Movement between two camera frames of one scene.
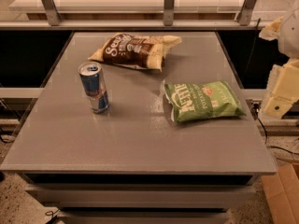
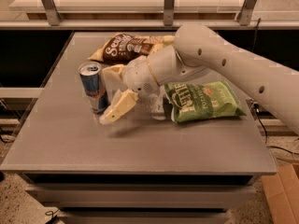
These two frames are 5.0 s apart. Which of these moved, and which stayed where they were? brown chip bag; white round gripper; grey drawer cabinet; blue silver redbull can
Moved: white round gripper
Stayed: blue silver redbull can; brown chip bag; grey drawer cabinet
